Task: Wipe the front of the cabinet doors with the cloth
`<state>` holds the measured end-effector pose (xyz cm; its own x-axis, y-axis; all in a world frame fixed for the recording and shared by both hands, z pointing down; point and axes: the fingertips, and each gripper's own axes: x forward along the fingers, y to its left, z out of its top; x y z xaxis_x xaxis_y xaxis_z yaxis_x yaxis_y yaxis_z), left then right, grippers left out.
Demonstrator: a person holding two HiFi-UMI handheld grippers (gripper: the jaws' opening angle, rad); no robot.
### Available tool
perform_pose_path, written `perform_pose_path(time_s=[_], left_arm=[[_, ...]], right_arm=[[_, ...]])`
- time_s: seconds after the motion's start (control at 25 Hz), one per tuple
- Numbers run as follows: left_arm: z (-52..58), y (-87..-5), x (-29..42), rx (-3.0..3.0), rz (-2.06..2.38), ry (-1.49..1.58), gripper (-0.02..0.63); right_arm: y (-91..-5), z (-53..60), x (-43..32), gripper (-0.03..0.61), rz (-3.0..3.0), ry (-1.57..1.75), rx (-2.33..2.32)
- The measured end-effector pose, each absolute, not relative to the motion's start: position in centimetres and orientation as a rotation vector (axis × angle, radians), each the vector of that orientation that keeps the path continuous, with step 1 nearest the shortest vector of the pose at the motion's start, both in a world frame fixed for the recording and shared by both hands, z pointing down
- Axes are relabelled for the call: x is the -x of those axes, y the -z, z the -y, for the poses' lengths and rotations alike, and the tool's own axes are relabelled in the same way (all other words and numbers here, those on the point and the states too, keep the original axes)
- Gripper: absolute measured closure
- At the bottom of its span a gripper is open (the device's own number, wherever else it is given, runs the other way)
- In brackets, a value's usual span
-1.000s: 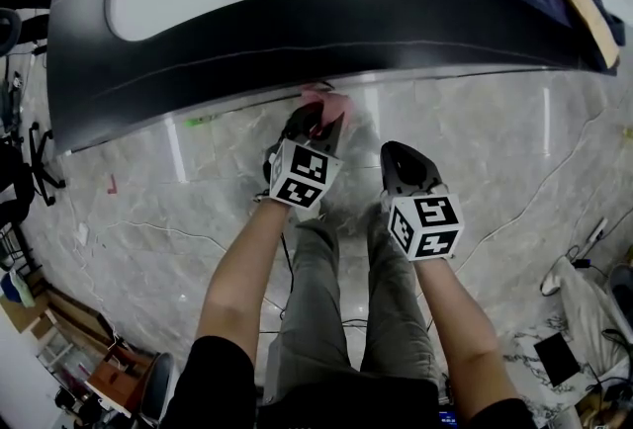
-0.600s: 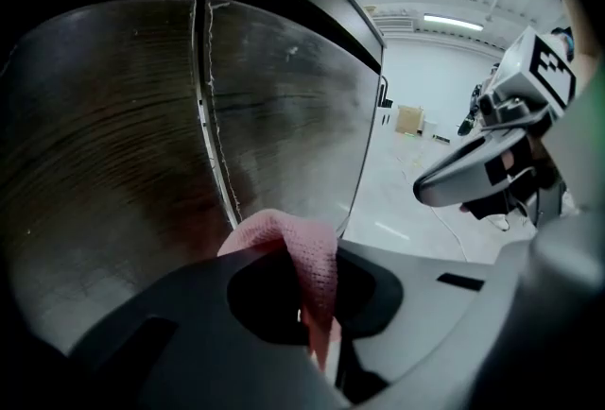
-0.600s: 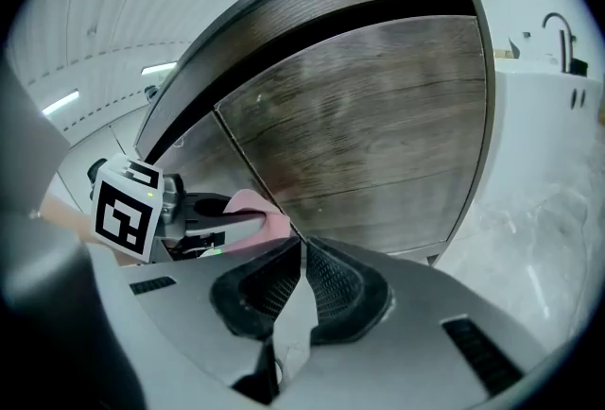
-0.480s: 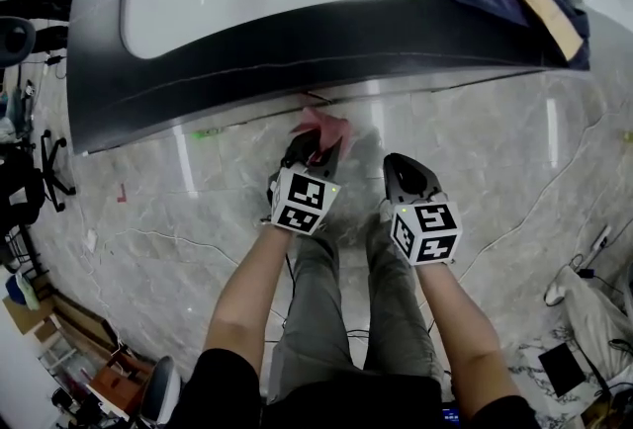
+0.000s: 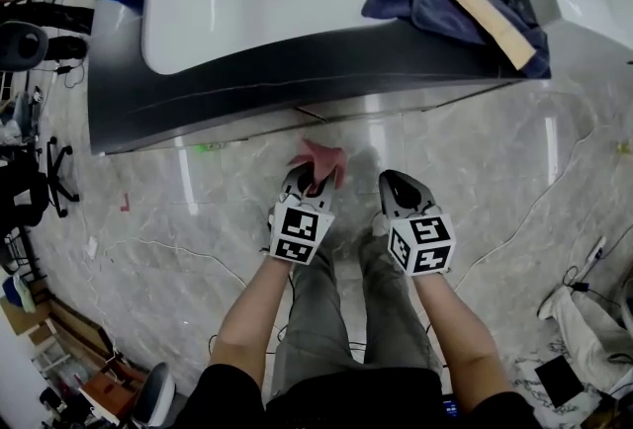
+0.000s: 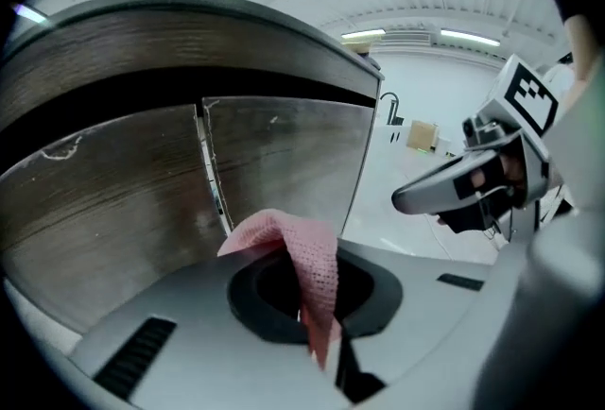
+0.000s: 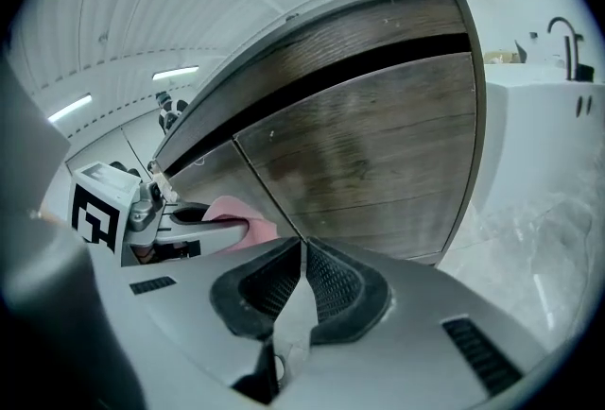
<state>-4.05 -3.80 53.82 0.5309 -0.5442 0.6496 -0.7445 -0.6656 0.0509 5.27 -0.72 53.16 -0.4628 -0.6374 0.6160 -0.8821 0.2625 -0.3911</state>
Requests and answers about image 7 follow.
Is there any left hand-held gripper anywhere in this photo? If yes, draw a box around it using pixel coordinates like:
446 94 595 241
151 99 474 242
70 161 251 268

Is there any person's left hand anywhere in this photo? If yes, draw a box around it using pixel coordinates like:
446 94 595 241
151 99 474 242
132 241 199 265

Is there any white bathtub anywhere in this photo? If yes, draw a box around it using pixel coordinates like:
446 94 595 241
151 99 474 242
472 79 605 230

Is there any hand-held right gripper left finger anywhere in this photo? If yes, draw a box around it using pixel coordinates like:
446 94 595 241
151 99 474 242
89 235 303 400

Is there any long ceiling light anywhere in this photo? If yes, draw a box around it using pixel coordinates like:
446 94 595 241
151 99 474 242
151 65 199 82
46 94 94 124

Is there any black bathtub faucet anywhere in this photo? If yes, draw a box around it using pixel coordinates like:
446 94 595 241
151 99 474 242
547 15 595 81

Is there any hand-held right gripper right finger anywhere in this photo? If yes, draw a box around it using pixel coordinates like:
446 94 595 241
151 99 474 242
283 235 562 410

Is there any black top vanity cabinet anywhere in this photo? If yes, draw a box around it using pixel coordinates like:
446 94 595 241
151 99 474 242
150 0 488 267

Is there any pink cloth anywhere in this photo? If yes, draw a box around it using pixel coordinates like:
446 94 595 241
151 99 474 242
202 195 280 254

